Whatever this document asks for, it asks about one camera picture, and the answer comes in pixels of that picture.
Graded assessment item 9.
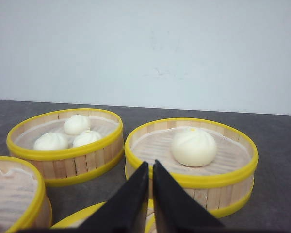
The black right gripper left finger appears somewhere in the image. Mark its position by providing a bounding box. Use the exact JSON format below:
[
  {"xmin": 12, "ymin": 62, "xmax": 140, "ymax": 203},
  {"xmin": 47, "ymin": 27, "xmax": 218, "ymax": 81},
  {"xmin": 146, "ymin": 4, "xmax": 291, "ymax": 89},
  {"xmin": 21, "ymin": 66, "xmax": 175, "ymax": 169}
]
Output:
[{"xmin": 19, "ymin": 162, "xmax": 148, "ymax": 233}]

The large white bun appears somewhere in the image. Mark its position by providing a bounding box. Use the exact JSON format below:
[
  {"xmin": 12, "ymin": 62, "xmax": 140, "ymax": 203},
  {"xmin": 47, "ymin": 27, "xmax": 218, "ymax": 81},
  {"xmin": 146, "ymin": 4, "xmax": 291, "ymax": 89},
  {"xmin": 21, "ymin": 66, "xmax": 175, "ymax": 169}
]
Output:
[{"xmin": 171, "ymin": 128, "xmax": 217, "ymax": 167}]

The white bun back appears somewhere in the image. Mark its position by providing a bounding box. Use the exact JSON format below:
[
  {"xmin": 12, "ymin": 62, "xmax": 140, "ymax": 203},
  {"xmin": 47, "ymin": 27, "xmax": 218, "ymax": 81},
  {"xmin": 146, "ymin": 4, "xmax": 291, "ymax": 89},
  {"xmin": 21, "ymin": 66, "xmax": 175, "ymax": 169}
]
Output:
[{"xmin": 63, "ymin": 115, "xmax": 91, "ymax": 135}]

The lined steamer basket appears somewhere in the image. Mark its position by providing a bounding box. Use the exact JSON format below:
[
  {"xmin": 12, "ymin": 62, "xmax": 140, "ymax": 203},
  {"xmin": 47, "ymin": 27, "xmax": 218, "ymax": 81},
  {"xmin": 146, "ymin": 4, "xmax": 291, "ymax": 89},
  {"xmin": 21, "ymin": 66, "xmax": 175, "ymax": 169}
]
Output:
[{"xmin": 0, "ymin": 156, "xmax": 53, "ymax": 233}]

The white bun front right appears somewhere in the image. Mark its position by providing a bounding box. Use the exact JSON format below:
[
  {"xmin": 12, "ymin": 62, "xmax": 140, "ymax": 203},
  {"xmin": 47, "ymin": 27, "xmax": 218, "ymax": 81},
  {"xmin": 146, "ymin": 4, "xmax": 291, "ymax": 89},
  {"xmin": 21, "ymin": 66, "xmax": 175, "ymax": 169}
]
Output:
[{"xmin": 72, "ymin": 130, "xmax": 102, "ymax": 148}]

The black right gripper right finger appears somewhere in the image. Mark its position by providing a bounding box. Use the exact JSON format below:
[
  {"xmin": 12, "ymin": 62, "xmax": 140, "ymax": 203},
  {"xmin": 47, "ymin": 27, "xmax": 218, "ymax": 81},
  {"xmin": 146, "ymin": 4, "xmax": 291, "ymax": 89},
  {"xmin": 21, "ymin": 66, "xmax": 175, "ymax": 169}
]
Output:
[{"xmin": 153, "ymin": 160, "xmax": 225, "ymax": 233}]

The steamer basket with one bun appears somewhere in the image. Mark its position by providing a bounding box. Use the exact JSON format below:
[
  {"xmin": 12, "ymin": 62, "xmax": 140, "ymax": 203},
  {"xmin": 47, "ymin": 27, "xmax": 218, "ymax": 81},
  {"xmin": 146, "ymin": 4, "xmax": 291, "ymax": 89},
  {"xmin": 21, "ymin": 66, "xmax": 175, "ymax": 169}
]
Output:
[{"xmin": 124, "ymin": 117, "xmax": 259, "ymax": 217}]

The yellow woven steamer lid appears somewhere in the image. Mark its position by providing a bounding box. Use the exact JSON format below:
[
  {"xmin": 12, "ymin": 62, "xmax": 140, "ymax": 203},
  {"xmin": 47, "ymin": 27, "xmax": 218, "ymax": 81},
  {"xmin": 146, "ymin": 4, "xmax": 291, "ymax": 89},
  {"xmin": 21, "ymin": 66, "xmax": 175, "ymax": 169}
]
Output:
[{"xmin": 51, "ymin": 199, "xmax": 157, "ymax": 233}]

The steamer basket with three buns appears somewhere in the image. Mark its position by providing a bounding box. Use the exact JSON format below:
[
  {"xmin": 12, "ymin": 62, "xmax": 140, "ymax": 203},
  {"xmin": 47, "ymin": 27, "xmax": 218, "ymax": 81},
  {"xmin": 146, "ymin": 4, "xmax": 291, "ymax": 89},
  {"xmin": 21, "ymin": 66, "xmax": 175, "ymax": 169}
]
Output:
[{"xmin": 6, "ymin": 108, "xmax": 124, "ymax": 187}]

